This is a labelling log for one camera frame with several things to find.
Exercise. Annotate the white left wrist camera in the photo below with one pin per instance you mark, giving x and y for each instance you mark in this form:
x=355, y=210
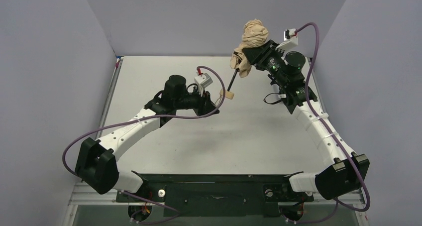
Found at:
x=202, y=81

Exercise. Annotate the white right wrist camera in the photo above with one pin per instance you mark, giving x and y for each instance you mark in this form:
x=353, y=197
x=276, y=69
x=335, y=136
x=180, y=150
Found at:
x=290, y=41

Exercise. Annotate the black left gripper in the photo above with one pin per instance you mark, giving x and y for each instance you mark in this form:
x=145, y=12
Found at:
x=205, y=103

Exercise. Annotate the aluminium front rail frame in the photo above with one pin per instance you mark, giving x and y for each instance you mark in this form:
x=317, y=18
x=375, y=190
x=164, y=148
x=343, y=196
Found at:
x=87, y=208

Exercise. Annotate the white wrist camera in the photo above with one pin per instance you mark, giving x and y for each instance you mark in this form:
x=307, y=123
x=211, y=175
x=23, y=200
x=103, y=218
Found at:
x=202, y=81
x=290, y=41

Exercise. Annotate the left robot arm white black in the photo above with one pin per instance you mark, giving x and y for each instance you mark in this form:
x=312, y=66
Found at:
x=97, y=160

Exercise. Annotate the beige umbrella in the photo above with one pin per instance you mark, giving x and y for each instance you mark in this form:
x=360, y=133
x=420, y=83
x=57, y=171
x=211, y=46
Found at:
x=254, y=35

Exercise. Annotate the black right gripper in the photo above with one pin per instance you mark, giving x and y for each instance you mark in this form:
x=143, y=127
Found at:
x=260, y=55

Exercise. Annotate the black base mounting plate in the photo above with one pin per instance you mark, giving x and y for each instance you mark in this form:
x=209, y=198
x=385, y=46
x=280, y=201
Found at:
x=214, y=193

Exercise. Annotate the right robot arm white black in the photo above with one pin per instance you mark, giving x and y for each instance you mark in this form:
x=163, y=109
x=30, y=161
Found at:
x=344, y=167

